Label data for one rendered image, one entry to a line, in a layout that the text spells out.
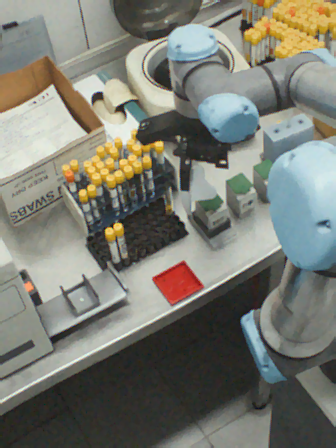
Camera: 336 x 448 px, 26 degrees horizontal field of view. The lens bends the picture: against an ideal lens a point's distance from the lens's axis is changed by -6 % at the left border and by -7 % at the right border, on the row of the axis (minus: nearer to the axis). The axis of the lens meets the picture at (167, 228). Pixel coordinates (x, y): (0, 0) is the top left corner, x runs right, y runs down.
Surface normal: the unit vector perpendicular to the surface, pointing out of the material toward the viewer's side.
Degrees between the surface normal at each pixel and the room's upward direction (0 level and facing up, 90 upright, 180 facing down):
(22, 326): 90
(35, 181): 87
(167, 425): 0
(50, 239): 0
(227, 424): 0
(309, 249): 83
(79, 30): 90
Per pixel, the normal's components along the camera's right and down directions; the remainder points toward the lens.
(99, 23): 0.51, 0.66
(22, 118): -0.09, -0.58
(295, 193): -0.93, 0.27
